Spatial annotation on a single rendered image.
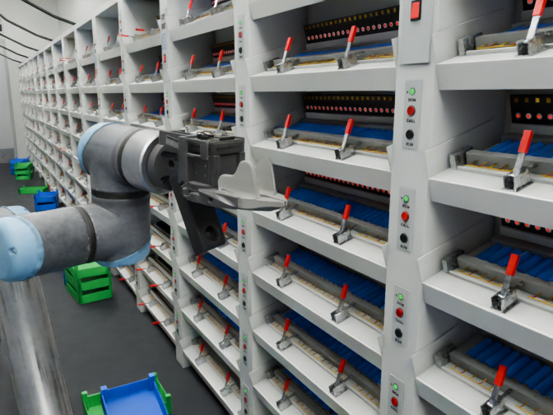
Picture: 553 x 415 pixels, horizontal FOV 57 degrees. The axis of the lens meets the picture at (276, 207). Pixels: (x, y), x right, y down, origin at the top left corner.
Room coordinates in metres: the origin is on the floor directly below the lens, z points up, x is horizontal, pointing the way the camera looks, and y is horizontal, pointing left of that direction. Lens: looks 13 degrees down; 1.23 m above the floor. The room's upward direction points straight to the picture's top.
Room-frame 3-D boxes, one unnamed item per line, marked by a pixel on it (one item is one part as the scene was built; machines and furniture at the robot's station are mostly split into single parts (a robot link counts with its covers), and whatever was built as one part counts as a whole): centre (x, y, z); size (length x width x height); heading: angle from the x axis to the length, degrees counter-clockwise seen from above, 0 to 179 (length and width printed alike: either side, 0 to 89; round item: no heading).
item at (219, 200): (0.63, 0.08, 1.10); 0.09 x 0.05 x 0.02; 52
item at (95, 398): (1.78, 0.59, 0.04); 0.30 x 0.20 x 0.08; 120
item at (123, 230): (0.79, 0.26, 1.02); 0.12 x 0.09 x 0.12; 137
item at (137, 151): (0.74, 0.17, 1.13); 0.10 x 0.05 x 0.09; 142
